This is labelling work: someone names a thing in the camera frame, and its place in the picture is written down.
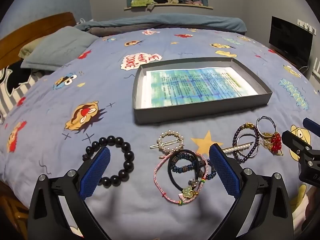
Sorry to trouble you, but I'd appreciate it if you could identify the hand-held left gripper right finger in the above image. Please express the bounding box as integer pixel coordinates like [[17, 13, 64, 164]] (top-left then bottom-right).
[[209, 143, 294, 240]]

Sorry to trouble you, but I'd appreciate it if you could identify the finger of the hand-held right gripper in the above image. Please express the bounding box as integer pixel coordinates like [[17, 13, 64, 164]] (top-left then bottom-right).
[[302, 118, 320, 138], [282, 130, 313, 156]]

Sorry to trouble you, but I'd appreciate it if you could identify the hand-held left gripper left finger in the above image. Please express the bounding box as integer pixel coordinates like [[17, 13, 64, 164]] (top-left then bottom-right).
[[27, 146, 112, 240]]

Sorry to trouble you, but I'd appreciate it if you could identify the braided cord bracelet with beads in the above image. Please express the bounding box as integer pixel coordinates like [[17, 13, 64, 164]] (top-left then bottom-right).
[[192, 152, 209, 198]]

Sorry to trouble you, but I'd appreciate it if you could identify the red bead gold chain bracelet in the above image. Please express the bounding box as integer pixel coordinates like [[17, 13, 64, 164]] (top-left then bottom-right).
[[259, 130, 284, 157]]

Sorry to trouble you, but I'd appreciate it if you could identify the black bead bracelet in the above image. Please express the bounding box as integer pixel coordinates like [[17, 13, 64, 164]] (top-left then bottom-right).
[[82, 135, 135, 187]]

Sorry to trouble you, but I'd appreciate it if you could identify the dark purple bead bracelet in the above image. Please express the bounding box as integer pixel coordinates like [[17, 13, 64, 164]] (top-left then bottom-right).
[[232, 122, 260, 164]]

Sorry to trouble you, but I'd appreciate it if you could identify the blue beaded bracelet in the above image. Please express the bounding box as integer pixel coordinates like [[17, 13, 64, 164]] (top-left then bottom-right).
[[169, 152, 217, 180]]

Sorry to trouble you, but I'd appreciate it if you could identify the silver bangle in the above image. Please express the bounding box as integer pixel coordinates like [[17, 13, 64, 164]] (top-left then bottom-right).
[[256, 116, 279, 138]]

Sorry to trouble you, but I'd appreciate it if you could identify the black hair tie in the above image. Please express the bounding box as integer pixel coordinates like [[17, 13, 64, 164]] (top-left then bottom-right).
[[167, 149, 208, 190]]

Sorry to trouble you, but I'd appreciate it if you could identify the pink cord bracelet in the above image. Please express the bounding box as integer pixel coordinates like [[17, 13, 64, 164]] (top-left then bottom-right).
[[154, 155, 200, 204]]

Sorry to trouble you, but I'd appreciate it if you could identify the round pearl hair clip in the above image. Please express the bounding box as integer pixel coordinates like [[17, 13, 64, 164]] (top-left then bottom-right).
[[150, 130, 185, 153]]

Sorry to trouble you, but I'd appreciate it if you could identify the grey cardboard box tray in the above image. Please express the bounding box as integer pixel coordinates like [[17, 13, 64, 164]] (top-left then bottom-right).
[[133, 57, 273, 125]]

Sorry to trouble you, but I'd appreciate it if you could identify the pearl bar hair clip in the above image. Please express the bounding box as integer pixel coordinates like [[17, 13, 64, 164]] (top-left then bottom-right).
[[221, 142, 255, 153]]

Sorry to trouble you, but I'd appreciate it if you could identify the white router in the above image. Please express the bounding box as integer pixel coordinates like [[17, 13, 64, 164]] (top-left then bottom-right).
[[311, 57, 320, 80]]

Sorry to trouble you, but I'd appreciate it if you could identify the blue cartoon printed blanket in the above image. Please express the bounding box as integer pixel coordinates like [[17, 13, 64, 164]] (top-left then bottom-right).
[[0, 26, 320, 240]]

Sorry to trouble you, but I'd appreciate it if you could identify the black flat screen monitor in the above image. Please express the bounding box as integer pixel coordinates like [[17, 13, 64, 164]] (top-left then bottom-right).
[[269, 16, 314, 68]]

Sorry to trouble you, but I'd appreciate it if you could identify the blue printed paper sheet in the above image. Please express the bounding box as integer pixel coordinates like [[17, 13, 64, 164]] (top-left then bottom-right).
[[144, 66, 258, 108]]

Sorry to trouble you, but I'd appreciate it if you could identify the black and striped cloth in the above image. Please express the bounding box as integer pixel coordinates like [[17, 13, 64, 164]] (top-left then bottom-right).
[[0, 61, 50, 120]]

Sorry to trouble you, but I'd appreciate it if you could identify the grey pillow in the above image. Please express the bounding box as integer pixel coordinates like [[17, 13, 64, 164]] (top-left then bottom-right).
[[20, 26, 99, 72]]

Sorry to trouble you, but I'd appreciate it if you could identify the folded grey blanket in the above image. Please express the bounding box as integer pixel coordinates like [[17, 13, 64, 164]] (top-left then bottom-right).
[[89, 25, 160, 37]]

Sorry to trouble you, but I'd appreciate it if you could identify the yellowish pillow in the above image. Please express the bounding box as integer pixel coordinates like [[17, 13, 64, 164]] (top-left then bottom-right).
[[19, 34, 50, 59]]

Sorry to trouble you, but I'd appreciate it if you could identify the wooden headboard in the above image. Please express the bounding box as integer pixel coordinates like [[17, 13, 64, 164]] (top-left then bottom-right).
[[0, 12, 77, 68]]

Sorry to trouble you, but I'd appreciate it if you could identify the folded blue blanket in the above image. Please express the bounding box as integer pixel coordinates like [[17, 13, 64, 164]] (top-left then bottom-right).
[[75, 13, 247, 33]]

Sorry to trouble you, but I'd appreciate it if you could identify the green cloth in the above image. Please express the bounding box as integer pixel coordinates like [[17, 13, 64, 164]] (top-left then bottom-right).
[[131, 0, 157, 10]]

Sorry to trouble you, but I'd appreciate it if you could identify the grey hair tie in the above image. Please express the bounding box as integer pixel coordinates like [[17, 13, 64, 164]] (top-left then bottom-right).
[[236, 133, 258, 159]]

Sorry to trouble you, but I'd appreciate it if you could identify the white wall hook rail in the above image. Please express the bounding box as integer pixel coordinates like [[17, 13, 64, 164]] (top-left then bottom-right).
[[297, 19, 317, 35]]

